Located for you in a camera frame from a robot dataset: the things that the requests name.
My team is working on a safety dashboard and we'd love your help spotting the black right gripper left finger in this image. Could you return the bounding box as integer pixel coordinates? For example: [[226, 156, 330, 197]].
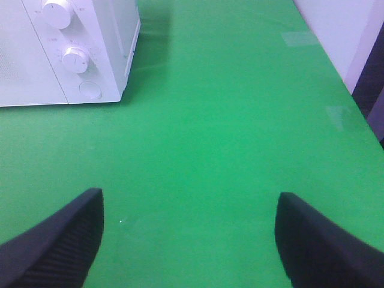
[[1, 188, 104, 287]]

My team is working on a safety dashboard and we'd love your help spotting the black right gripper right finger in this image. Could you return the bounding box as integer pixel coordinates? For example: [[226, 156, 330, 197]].
[[274, 192, 383, 287]]

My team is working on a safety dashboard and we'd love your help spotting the white microwave door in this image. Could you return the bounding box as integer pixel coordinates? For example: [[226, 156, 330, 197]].
[[1, 1, 67, 107]]

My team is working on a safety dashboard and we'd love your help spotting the white microwave knob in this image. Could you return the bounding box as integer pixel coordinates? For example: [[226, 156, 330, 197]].
[[61, 47, 90, 74], [41, 0, 74, 29]]

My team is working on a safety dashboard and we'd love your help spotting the round door release button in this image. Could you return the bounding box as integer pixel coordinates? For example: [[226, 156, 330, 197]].
[[79, 81, 102, 100]]

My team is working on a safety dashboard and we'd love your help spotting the white microwave oven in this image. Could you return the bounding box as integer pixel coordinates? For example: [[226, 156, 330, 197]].
[[1, 0, 140, 107]]

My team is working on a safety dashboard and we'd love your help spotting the white right partition panel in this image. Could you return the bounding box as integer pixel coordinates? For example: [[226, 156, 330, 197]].
[[294, 0, 383, 93]]

